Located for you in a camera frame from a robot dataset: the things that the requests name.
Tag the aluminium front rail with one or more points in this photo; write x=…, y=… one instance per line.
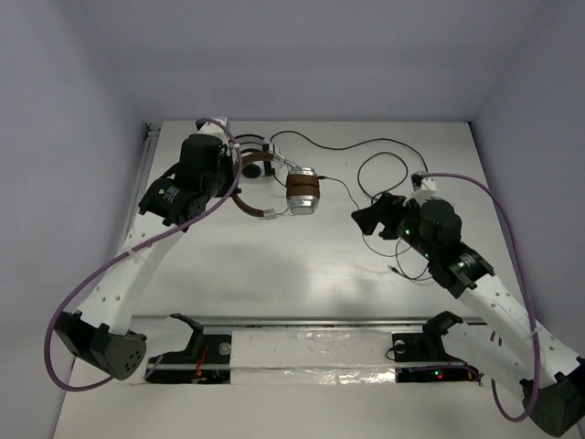
x=316, y=321

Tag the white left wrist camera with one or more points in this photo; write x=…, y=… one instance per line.
x=218, y=130

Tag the aluminium left side rail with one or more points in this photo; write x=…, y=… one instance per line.
x=152, y=133

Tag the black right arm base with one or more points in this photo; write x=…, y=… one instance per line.
x=420, y=357

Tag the brown silver headphones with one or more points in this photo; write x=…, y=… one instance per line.
x=302, y=189

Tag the white black headphones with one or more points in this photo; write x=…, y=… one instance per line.
x=252, y=144

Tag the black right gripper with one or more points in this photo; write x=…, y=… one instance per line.
x=388, y=210

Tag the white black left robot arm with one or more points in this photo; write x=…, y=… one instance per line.
x=94, y=321

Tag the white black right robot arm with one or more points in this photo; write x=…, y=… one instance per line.
x=524, y=358

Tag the aluminium rail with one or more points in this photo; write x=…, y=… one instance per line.
x=316, y=321
x=152, y=133

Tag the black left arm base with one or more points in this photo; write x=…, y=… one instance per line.
x=205, y=359

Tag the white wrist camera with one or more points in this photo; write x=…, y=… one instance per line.
x=218, y=130
x=424, y=188

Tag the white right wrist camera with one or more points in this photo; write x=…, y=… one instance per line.
x=424, y=188

